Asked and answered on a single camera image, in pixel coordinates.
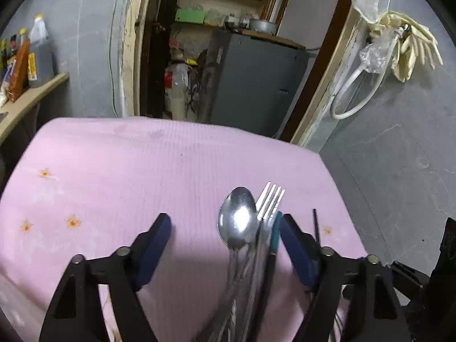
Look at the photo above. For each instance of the cream rubber gloves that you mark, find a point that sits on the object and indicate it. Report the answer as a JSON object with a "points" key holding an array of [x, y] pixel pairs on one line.
{"points": [[416, 42]]}

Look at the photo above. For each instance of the wooden door frame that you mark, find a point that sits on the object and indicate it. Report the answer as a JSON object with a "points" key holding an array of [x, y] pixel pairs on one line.
{"points": [[313, 107]]}

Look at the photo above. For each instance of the dark wooden door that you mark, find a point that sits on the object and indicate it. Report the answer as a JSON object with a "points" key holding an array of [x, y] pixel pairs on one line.
{"points": [[156, 60]]}

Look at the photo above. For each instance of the white seasoning pouch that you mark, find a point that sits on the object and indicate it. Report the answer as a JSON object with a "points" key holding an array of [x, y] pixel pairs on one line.
{"points": [[5, 85]]}

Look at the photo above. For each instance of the large dark liquid jug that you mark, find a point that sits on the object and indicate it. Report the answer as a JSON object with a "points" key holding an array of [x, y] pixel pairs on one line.
{"points": [[42, 60]]}

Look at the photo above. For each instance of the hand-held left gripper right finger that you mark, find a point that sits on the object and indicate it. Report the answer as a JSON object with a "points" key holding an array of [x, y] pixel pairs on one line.
{"points": [[297, 253]]}

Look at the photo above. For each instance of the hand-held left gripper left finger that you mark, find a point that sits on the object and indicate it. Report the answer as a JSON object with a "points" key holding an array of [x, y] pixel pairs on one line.
{"points": [[153, 249]]}

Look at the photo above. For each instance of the thin black chopstick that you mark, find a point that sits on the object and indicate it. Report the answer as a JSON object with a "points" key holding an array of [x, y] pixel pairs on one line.
{"points": [[315, 224]]}

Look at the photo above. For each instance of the pink embroidered cloth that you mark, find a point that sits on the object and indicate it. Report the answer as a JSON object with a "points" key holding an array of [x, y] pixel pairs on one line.
{"points": [[142, 171]]}

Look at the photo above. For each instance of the wooden wall shelf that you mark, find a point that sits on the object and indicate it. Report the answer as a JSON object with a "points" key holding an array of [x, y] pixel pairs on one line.
{"points": [[32, 94]]}

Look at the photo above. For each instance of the metal spoon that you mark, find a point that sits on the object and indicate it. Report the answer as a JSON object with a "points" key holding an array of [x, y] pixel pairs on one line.
{"points": [[237, 217]]}

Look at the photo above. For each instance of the metal pot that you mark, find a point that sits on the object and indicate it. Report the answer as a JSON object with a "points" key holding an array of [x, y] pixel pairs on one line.
{"points": [[263, 26]]}

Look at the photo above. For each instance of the white plastic container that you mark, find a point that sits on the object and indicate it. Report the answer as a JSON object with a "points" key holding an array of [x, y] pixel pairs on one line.
{"points": [[176, 89]]}

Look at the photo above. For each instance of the grey metal cabinet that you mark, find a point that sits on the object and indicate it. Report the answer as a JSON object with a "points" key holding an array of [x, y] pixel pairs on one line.
{"points": [[256, 85]]}

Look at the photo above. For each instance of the green box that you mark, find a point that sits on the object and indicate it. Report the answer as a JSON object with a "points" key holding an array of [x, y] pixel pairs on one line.
{"points": [[190, 16]]}

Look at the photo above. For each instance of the brown snack packet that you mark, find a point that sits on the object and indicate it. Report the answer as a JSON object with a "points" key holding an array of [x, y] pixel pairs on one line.
{"points": [[19, 67]]}

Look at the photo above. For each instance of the dark soy sauce bottle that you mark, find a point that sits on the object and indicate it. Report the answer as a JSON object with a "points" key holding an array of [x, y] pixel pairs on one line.
{"points": [[13, 48]]}

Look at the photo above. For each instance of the clear plastic bag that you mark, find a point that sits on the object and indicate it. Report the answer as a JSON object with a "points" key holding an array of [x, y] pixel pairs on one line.
{"points": [[370, 1]]}

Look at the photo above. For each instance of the metal fork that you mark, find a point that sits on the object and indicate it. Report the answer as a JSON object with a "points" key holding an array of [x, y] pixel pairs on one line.
{"points": [[265, 206]]}

